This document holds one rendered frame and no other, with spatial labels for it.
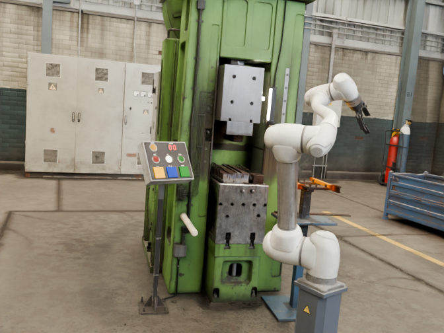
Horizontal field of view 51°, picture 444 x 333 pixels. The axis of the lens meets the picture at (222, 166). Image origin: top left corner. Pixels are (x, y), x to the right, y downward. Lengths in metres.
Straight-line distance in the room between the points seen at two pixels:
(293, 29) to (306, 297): 2.06
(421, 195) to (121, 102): 5.14
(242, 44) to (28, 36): 6.08
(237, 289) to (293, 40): 1.94
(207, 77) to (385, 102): 8.44
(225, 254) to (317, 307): 1.21
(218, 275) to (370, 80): 8.42
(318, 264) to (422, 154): 10.16
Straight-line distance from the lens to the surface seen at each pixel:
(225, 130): 3.38
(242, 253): 3.52
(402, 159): 10.47
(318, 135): 2.14
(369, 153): 11.43
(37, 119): 8.45
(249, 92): 3.39
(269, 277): 3.89
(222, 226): 3.41
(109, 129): 8.49
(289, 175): 2.26
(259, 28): 3.61
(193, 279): 3.71
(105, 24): 9.19
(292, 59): 3.68
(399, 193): 7.07
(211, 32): 3.50
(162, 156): 3.12
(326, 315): 2.48
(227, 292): 3.60
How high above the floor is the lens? 1.47
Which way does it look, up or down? 7 degrees down
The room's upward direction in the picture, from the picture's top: 4 degrees clockwise
